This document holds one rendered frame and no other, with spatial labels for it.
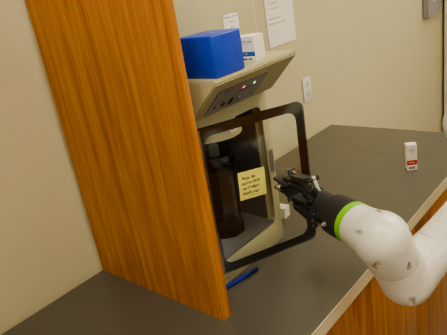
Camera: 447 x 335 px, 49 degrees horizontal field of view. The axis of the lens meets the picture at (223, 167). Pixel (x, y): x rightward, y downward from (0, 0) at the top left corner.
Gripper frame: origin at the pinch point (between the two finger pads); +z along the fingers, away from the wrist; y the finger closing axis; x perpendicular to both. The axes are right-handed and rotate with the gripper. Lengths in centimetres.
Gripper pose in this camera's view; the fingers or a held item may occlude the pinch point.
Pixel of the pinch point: (285, 185)
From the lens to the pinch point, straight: 125.0
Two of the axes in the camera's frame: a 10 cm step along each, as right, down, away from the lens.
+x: -9.0, 2.8, -3.4
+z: -4.2, -2.7, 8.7
